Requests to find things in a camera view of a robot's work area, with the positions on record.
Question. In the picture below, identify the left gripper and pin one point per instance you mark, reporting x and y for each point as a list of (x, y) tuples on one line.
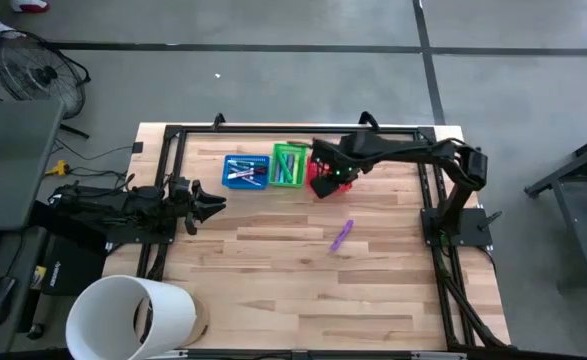
[(178, 207)]

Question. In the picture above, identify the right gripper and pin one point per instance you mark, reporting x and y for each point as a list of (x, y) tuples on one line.
[(345, 162)]

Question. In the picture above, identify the green highlighter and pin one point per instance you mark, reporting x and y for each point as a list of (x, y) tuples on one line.
[(286, 169)]

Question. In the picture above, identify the periwinkle highlighter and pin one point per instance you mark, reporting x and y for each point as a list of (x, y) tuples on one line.
[(277, 172)]

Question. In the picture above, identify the purple thin marker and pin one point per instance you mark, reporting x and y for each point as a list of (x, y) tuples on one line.
[(245, 174)]

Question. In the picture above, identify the thin marker with white end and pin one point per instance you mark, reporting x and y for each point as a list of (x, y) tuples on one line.
[(250, 181)]

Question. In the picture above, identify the green thin marker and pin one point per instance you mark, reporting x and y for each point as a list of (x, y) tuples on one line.
[(240, 163)]

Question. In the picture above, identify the purple highlighter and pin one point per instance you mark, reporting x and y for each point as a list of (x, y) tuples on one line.
[(342, 235)]

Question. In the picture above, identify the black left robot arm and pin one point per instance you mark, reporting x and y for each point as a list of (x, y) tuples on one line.
[(103, 205)]

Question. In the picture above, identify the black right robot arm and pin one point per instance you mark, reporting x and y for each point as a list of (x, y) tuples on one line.
[(423, 155)]

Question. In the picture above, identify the red plastic basket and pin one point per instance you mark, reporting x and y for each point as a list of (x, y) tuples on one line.
[(312, 172)]

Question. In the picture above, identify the green plastic basket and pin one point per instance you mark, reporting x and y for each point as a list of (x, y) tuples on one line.
[(300, 170)]

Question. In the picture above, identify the blue plastic basket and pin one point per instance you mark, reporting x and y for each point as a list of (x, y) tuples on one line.
[(228, 172)]

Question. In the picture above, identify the small black square pad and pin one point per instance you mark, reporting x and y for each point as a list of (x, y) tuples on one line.
[(137, 147)]

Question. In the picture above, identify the wooden round disc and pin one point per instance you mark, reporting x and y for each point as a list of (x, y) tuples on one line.
[(202, 320)]

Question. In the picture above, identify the white cylinder tube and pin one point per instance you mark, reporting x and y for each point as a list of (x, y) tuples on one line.
[(103, 310)]

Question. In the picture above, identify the black control box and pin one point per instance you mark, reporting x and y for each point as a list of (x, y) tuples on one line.
[(73, 272)]

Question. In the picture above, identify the yellow plug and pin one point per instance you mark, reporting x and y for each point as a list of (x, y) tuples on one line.
[(59, 168)]

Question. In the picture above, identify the yellow sticker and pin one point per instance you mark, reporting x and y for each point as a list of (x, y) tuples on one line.
[(38, 277)]

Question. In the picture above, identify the grey monitor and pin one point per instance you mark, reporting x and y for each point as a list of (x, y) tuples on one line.
[(13, 160)]

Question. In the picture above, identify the black floor fan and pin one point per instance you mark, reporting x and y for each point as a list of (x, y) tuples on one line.
[(38, 75)]

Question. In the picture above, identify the small black knob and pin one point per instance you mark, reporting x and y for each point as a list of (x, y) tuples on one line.
[(35, 331)]

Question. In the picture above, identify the grey desk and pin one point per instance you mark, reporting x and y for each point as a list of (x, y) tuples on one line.
[(13, 340)]

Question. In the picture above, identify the black metal stand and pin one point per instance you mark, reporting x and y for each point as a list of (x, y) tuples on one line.
[(568, 172)]

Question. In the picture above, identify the person's shoe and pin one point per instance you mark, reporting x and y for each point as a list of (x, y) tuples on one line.
[(28, 6)]

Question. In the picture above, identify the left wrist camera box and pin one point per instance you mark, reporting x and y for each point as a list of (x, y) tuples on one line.
[(181, 185)]

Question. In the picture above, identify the black aluminium table frame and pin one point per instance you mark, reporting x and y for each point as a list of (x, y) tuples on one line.
[(298, 130)]

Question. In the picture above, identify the black hook bracket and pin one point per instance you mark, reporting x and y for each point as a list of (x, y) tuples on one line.
[(217, 120), (369, 118)]

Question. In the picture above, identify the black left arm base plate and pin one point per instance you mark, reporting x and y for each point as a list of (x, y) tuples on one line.
[(143, 239)]

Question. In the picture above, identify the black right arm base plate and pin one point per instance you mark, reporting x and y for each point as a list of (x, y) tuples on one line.
[(475, 230)]

